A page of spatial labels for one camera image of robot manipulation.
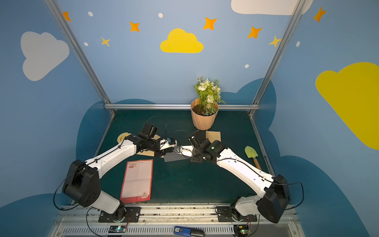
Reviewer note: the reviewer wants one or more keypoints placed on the grey envelope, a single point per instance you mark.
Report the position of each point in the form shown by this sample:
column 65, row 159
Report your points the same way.
column 173, row 157

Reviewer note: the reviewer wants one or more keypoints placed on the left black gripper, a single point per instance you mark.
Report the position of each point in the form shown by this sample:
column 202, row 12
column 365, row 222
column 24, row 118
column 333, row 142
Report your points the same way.
column 163, row 149

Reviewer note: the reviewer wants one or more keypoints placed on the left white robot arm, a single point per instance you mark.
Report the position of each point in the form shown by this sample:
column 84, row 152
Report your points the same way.
column 82, row 183

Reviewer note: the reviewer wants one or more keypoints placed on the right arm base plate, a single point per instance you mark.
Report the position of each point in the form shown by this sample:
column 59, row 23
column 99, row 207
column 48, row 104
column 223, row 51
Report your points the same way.
column 230, row 214

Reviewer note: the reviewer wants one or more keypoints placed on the right green circuit board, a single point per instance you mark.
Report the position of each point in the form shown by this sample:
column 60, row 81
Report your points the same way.
column 241, row 231

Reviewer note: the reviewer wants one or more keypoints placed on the left green circuit board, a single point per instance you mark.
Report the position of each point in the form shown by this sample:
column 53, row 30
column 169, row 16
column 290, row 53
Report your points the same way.
column 117, row 229

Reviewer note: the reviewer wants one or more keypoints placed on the green toy shovel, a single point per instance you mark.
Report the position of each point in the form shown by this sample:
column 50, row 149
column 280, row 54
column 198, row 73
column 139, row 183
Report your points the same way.
column 252, row 154

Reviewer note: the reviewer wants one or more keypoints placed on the peach flower pot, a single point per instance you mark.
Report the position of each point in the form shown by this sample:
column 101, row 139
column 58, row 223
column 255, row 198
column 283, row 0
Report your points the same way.
column 202, row 122

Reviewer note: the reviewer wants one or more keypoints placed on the red letter paper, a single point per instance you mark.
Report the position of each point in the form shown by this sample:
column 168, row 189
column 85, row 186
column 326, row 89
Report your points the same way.
column 137, row 183

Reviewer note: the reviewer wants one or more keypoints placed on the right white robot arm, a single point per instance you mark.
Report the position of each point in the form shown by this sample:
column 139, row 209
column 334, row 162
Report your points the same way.
column 271, row 192

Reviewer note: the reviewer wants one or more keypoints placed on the white flower plant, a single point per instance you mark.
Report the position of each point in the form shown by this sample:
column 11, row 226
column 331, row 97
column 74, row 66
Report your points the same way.
column 209, row 95

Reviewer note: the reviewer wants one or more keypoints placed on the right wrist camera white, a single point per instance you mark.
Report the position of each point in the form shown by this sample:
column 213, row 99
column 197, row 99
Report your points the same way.
column 189, row 151

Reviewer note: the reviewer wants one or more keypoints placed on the blue floral letter paper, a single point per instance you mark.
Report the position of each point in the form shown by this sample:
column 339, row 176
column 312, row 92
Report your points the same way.
column 180, row 150

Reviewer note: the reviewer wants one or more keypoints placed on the small yellow envelope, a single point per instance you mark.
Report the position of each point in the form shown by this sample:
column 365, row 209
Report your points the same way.
column 213, row 136

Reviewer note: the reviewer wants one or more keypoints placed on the green circuit board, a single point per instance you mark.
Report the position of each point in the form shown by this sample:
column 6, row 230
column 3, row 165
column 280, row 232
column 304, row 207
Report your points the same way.
column 241, row 231
column 117, row 229

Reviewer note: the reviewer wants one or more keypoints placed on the large yellow envelope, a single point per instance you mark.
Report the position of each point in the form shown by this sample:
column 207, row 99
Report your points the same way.
column 148, row 153

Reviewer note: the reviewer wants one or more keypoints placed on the aluminium front rail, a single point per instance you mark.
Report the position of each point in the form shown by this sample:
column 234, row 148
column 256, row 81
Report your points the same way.
column 159, row 220

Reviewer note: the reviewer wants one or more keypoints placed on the blue handheld device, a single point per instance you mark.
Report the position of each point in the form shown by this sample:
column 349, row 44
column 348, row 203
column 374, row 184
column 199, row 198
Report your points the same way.
column 188, row 232

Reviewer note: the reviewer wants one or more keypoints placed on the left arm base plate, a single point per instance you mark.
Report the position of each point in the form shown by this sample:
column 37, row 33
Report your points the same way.
column 130, row 214

